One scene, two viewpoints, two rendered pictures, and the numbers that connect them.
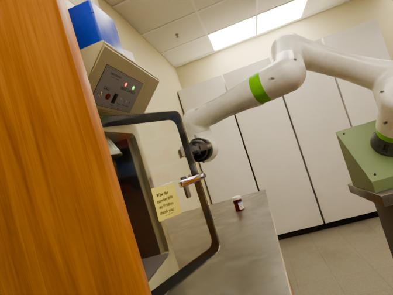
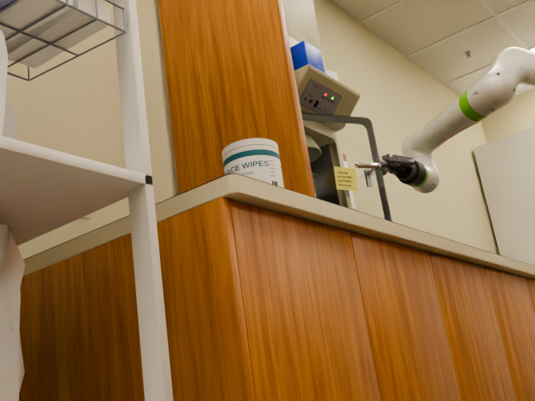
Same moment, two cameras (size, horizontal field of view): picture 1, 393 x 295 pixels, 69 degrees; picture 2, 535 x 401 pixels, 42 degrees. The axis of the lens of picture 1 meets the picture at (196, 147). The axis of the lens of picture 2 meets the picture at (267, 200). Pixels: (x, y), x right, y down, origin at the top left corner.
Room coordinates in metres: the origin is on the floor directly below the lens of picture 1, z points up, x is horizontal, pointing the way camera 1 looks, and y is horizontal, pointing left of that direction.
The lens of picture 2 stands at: (-1.28, -0.48, 0.48)
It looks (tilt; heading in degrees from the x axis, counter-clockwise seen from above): 18 degrees up; 24
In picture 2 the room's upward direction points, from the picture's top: 8 degrees counter-clockwise
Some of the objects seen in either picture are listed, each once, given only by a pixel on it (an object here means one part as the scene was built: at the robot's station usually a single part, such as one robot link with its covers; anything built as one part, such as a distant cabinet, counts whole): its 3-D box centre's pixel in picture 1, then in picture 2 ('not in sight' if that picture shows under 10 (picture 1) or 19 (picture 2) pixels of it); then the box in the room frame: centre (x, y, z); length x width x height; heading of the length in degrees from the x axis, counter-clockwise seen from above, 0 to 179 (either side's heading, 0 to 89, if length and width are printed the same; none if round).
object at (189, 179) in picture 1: (188, 181); (365, 167); (0.71, 0.04, 1.20); 0.10 x 0.05 x 0.03; 141
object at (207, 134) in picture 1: (203, 147); (422, 176); (1.21, -0.03, 1.29); 0.14 x 0.11 x 0.13; 168
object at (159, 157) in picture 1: (160, 194); (341, 173); (0.67, 0.11, 1.19); 0.30 x 0.01 x 0.40; 141
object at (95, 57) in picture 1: (122, 90); (324, 99); (0.69, 0.13, 1.46); 0.32 x 0.11 x 0.10; 169
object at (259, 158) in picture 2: not in sight; (254, 179); (0.06, 0.13, 1.02); 0.13 x 0.13 x 0.15
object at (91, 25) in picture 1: (88, 38); (302, 64); (0.59, 0.15, 1.56); 0.10 x 0.10 x 0.09; 79
